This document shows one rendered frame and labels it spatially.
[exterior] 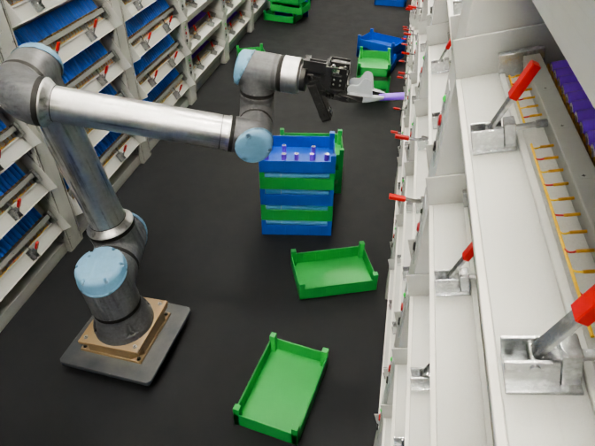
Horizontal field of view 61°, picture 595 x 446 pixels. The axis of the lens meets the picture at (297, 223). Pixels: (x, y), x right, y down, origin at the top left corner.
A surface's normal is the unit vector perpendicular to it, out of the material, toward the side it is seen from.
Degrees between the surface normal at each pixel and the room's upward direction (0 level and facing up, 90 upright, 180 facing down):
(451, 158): 90
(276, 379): 0
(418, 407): 15
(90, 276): 8
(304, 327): 0
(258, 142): 93
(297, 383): 0
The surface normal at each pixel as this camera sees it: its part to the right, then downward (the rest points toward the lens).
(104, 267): -0.06, -0.69
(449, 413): -0.25, -0.78
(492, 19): -0.19, 0.62
